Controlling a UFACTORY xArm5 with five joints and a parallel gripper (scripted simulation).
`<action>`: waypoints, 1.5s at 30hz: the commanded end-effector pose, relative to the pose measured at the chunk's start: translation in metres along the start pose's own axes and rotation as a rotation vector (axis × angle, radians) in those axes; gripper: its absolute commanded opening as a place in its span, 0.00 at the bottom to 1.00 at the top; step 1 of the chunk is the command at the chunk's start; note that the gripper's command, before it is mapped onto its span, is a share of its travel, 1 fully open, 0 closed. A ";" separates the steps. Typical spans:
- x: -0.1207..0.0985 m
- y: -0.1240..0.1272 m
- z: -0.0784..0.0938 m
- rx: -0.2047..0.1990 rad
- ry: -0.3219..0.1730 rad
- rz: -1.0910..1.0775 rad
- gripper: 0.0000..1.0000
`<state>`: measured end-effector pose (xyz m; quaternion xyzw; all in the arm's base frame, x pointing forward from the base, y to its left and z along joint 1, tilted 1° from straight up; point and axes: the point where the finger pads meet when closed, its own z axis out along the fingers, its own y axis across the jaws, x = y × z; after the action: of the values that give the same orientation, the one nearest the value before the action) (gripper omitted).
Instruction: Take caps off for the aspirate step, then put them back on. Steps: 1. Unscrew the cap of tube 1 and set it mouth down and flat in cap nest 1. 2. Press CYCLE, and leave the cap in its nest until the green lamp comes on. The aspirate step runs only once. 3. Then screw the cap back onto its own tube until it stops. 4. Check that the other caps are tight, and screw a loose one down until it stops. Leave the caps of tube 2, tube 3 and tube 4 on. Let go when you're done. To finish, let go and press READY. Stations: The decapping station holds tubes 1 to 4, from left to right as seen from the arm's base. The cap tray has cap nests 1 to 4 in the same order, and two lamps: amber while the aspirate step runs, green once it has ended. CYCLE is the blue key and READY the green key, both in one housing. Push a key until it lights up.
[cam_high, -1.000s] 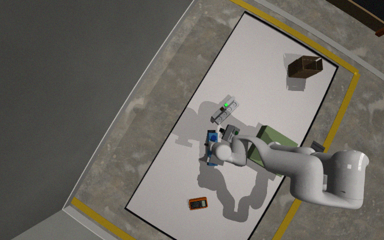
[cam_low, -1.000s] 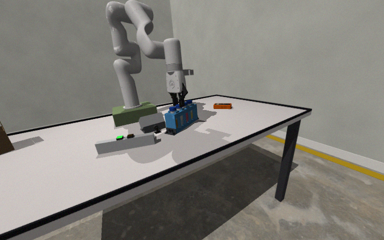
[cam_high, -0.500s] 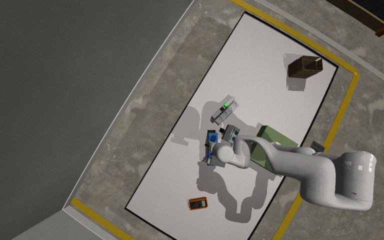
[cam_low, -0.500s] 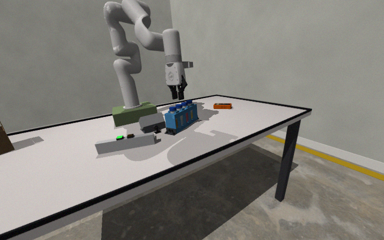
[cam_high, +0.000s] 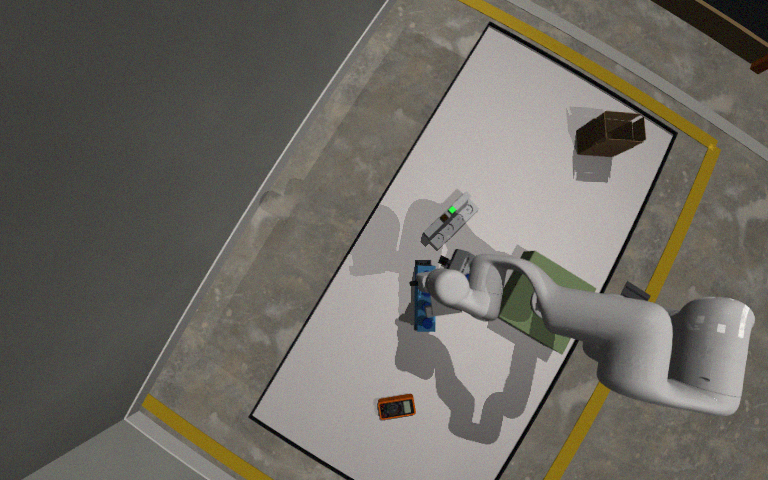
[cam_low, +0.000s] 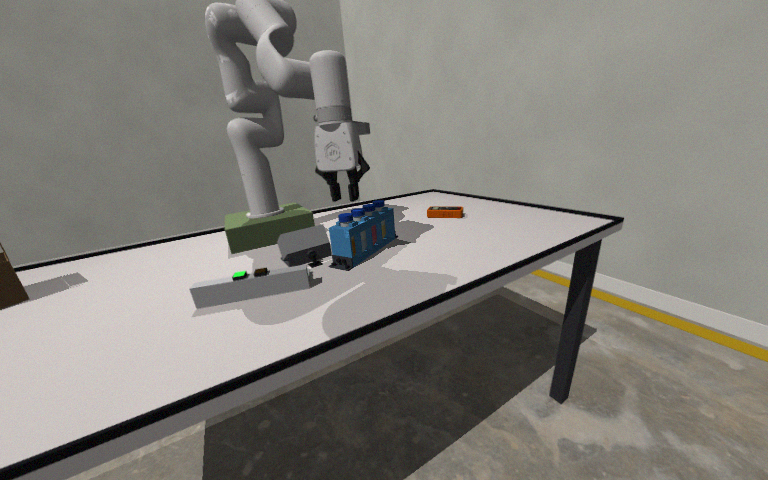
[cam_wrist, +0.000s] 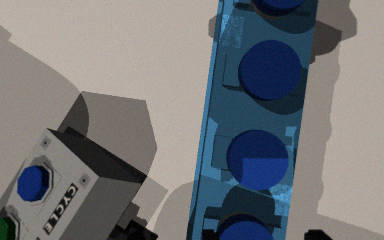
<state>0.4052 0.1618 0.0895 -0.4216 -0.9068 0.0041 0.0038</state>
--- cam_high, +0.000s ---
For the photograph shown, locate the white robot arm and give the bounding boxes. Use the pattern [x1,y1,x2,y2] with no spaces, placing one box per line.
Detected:
[424,254,755,416]

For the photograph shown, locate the orange digital multimeter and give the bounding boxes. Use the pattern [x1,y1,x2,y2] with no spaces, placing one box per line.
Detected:
[378,394,416,420]

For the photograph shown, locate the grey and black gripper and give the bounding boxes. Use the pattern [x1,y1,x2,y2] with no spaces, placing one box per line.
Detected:
[409,270,433,293]

